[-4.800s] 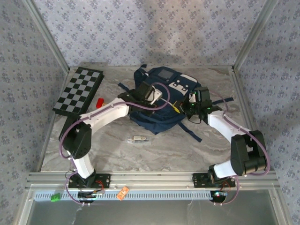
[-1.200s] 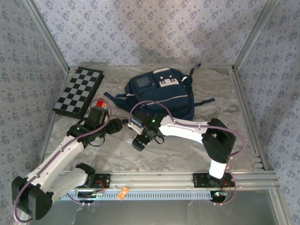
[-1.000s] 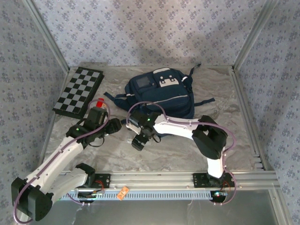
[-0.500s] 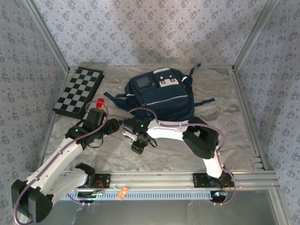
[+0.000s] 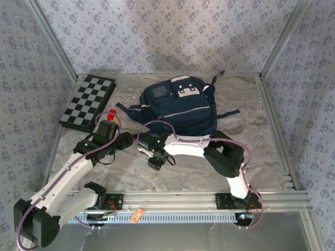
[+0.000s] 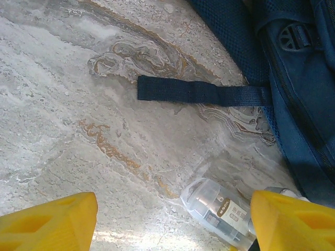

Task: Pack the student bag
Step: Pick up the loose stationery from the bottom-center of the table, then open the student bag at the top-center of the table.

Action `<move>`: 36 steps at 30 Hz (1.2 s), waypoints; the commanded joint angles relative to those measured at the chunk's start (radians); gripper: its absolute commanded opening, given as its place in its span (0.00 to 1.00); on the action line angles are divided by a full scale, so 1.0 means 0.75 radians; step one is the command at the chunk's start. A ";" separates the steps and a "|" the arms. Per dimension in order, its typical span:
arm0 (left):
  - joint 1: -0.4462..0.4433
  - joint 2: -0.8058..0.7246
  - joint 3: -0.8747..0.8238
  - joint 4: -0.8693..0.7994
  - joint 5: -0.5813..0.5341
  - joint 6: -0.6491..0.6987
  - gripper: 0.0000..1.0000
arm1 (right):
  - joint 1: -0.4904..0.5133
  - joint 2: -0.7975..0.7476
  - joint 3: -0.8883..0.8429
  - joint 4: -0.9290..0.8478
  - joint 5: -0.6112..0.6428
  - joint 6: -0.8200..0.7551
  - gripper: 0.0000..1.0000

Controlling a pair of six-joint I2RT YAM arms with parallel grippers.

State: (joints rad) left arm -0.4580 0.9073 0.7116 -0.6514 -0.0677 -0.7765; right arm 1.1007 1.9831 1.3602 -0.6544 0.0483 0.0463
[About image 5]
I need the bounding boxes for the navy blue backpack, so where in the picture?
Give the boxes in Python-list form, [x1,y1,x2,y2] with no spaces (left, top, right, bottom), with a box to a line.
[115,70,241,136]

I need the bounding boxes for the black and grey chessboard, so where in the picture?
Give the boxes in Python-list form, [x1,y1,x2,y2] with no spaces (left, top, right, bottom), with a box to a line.
[58,74,117,132]

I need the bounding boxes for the orange paper tag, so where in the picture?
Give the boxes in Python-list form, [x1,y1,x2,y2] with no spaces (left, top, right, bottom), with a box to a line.
[130,207,146,224]

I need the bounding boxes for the left controller board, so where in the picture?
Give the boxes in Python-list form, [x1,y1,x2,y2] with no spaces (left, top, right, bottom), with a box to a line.
[87,212,118,226]

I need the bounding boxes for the controller board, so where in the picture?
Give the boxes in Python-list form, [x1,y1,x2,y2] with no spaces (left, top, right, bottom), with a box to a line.
[234,212,255,227]
[87,212,118,226]

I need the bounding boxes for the grey metal panel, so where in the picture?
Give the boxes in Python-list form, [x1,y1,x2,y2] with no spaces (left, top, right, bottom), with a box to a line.
[19,209,325,251]

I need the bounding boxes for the right controller board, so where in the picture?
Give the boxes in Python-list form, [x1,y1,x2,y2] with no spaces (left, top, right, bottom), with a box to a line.
[234,212,255,227]

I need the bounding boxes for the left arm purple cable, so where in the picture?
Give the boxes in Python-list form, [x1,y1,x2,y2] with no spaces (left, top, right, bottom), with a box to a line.
[15,111,122,251]

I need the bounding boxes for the aluminium front rail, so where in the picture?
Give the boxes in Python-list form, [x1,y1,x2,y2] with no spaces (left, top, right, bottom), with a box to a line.
[28,190,314,213]

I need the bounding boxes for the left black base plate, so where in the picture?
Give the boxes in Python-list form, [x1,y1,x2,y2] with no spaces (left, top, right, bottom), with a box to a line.
[86,192,124,211]

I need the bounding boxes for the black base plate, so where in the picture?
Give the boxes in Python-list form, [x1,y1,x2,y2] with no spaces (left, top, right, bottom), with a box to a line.
[215,192,264,210]
[86,192,124,211]

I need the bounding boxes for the grey slotted cable duct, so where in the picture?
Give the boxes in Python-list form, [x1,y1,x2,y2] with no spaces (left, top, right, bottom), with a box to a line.
[65,211,256,225]

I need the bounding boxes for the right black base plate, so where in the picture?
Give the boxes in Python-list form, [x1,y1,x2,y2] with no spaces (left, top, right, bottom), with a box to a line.
[215,192,264,210]

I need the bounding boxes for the aluminium side rail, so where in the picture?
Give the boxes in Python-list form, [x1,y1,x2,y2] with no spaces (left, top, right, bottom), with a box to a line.
[258,74,300,191]

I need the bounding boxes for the left aluminium frame post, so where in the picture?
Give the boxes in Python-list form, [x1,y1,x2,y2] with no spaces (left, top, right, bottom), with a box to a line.
[25,0,79,81]

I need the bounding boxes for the aluminium frame post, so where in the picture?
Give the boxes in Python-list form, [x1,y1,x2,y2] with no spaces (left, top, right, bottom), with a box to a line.
[259,0,314,81]
[25,0,79,81]

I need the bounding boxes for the right aluminium frame post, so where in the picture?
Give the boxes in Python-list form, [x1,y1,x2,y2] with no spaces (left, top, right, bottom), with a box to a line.
[259,0,314,81]

